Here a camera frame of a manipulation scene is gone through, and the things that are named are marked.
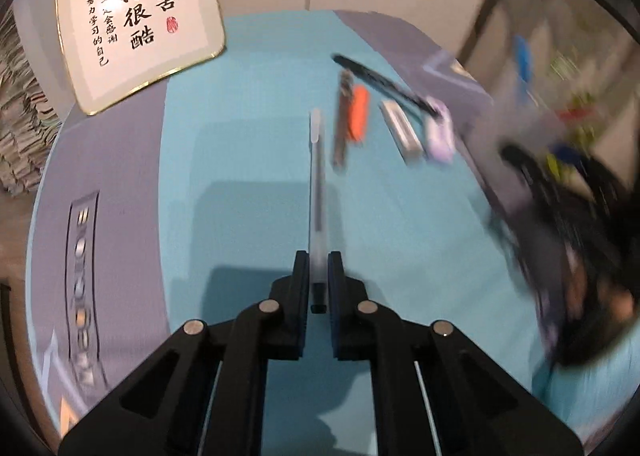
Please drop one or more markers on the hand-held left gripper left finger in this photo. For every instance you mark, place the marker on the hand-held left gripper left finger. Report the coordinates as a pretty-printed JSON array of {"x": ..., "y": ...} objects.
[{"x": 300, "y": 286}]

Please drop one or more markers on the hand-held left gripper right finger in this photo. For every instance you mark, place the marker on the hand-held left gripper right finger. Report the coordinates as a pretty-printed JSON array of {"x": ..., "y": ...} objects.
[{"x": 336, "y": 286}]

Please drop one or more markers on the clear gel pen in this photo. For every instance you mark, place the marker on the clear gel pen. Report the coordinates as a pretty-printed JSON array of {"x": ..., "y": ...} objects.
[{"x": 317, "y": 186}]

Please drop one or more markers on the red pen with clear cap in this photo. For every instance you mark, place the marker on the red pen with clear cap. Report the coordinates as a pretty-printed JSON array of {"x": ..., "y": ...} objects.
[{"x": 572, "y": 115}]

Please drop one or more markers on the translucent white plastic cup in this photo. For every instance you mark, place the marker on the translucent white plastic cup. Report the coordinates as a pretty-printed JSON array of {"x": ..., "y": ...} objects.
[{"x": 525, "y": 126}]

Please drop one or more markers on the brown pen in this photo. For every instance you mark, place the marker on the brown pen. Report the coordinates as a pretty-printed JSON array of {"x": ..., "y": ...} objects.
[{"x": 342, "y": 126}]

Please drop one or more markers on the white eraser with grey sleeve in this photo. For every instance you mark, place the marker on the white eraser with grey sleeve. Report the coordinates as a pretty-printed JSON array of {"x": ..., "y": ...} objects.
[{"x": 400, "y": 129}]

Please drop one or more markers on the purple eraser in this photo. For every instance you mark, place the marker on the purple eraser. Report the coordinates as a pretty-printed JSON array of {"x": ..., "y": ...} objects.
[{"x": 440, "y": 136}]

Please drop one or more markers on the blue pen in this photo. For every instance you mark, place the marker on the blue pen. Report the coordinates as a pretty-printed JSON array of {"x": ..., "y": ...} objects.
[{"x": 522, "y": 56}]

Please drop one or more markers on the orange highlighter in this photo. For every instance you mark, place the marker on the orange highlighter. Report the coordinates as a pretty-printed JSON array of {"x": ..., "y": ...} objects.
[{"x": 358, "y": 111}]

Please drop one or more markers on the black marker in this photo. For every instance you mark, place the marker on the black marker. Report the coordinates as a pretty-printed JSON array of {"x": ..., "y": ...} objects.
[{"x": 370, "y": 71}]

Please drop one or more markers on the person's right hand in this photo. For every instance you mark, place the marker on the person's right hand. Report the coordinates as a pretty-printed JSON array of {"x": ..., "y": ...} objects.
[{"x": 615, "y": 306}]

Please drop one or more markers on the teal and grey tablecloth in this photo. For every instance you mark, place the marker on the teal and grey tablecloth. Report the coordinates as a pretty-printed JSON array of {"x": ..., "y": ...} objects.
[{"x": 225, "y": 161}]

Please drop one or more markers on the stack of newspapers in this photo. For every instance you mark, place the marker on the stack of newspapers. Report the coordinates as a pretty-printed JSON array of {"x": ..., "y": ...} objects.
[{"x": 25, "y": 136}]

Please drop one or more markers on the white calligraphy sign gold frame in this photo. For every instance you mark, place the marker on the white calligraphy sign gold frame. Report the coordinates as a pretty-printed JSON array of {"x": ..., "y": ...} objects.
[{"x": 125, "y": 36}]

